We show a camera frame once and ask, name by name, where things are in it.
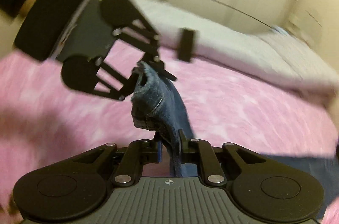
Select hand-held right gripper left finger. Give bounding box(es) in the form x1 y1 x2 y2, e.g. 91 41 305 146
73 131 163 186

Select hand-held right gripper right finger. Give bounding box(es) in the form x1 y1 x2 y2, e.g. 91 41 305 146
178 129 261 185

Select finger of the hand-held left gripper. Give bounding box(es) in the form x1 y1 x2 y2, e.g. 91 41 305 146
95 56 146 102
113 10 177 82

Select blue denim jeans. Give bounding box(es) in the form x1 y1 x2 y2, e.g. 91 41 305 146
130 61 339 214

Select black phone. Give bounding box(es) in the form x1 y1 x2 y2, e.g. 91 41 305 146
177 28 196 63

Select pink floral blanket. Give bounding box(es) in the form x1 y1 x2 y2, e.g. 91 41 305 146
0 41 339 224

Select white striped quilt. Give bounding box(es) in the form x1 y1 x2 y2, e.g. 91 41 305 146
127 0 337 108

